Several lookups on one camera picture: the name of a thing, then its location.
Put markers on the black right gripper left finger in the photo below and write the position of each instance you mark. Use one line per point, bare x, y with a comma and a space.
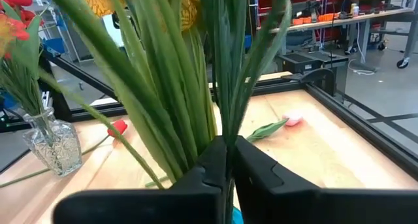
163, 207

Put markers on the clear crystal glass vase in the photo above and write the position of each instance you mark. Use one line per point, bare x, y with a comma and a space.
62, 145

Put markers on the black computer case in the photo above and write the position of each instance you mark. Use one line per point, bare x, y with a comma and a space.
303, 59

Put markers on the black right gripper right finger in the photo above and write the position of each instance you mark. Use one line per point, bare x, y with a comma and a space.
310, 207

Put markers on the teal glass vase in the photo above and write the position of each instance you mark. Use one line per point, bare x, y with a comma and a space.
237, 217

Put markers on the pink artificial tulip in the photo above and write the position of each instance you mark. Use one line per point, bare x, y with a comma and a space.
293, 118
98, 118

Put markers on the yellow artificial flower bunch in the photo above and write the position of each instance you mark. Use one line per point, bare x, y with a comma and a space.
156, 87

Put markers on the red artificial flower bunch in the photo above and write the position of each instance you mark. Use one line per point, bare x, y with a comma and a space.
16, 31

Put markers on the wooden workbench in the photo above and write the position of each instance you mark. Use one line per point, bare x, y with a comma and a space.
359, 20

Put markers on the black aluminium table frame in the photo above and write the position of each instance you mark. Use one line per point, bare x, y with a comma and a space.
359, 119

